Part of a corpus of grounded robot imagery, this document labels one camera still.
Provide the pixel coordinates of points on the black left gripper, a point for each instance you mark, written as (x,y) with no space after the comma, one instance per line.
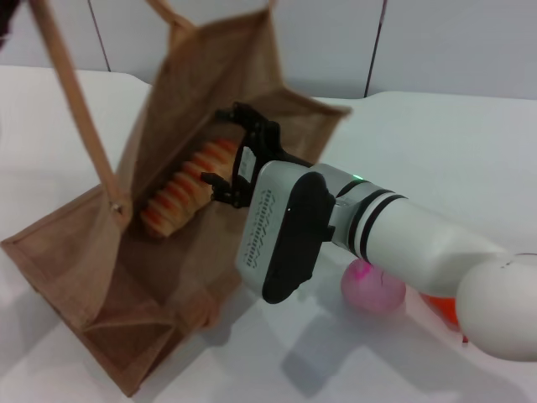
(8,17)

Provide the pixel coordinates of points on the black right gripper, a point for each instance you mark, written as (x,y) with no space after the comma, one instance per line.
(262,147)

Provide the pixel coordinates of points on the orange striped long bread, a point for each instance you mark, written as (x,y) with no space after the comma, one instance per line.
(189,189)

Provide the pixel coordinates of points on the brown jute handbag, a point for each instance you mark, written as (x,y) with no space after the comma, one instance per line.
(126,260)

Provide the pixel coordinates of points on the pink peach bun toy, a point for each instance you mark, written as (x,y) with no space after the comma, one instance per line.
(371,289)

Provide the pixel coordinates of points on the orange pear toy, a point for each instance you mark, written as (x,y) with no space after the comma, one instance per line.
(440,308)

